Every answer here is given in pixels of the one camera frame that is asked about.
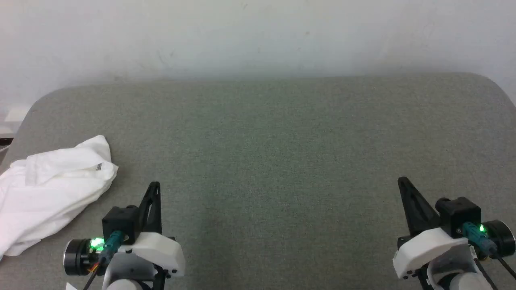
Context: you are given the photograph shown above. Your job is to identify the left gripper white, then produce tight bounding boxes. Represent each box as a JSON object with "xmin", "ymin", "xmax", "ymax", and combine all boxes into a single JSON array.
[{"xmin": 63, "ymin": 181, "xmax": 186, "ymax": 281}]

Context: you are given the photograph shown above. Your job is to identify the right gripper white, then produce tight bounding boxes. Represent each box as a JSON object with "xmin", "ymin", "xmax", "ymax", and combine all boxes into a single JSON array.
[{"xmin": 393, "ymin": 176, "xmax": 516, "ymax": 280}]

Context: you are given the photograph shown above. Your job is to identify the white garment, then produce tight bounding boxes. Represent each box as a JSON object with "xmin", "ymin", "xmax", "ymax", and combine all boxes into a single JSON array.
[{"xmin": 0, "ymin": 135, "xmax": 119, "ymax": 258}]

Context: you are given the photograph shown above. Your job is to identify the grey-green fabric sofa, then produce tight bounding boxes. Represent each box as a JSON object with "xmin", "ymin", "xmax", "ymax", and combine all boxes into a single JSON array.
[{"xmin": 0, "ymin": 72, "xmax": 516, "ymax": 290}]

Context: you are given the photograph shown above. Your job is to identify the white skirting board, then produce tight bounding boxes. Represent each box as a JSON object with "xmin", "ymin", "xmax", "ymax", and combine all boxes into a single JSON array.
[{"xmin": 0, "ymin": 105, "xmax": 31, "ymax": 137}]

